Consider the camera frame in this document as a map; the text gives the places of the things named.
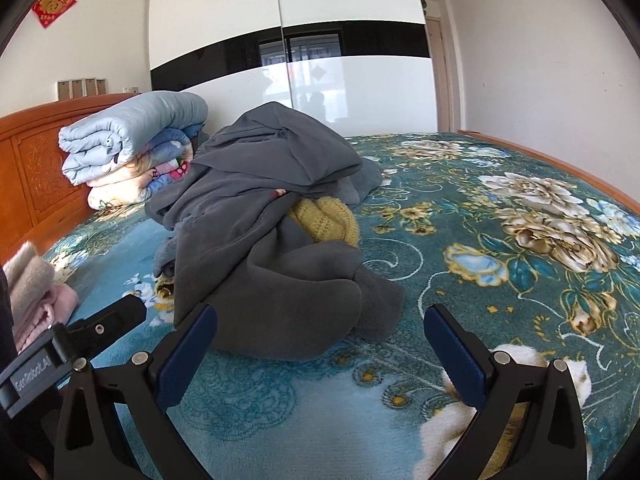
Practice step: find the orange wooden headboard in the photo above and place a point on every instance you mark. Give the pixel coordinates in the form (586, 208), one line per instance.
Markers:
(35, 170)

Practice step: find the dark grey fleece-lined garment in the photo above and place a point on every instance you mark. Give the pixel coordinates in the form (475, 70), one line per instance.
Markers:
(260, 285)

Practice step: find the orange wooden bed rail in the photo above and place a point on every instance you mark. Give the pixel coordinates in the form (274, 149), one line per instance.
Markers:
(560, 155)

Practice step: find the cream pink folded quilt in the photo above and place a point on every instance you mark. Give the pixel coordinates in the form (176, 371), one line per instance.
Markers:
(125, 185)

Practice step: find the light blue folded quilt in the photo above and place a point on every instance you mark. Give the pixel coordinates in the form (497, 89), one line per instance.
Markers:
(130, 125)

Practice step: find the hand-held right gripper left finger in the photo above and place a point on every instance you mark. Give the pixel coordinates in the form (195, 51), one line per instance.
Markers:
(186, 357)

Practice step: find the yellow knit sweater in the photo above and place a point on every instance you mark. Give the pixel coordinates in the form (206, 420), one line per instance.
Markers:
(327, 220)

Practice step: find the pink fluffy garment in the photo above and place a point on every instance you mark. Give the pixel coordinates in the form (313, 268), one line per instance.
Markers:
(47, 310)

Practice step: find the beige room door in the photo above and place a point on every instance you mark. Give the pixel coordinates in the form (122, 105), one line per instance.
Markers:
(440, 75)

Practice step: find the red paper wall decoration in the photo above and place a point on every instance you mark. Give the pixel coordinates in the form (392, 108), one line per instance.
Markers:
(54, 2)

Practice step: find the white and black wardrobe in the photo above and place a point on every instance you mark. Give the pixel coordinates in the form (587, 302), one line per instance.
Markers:
(350, 75)

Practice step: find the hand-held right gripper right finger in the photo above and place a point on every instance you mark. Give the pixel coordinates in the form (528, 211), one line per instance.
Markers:
(456, 364)

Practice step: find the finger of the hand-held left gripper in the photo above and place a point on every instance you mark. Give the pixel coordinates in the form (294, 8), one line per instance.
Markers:
(112, 317)

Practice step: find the blue floral folded quilt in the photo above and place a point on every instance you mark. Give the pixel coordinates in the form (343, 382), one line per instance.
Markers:
(167, 147)

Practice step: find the beige wall switch panel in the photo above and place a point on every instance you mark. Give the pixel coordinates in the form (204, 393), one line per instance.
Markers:
(101, 86)
(76, 88)
(89, 87)
(64, 89)

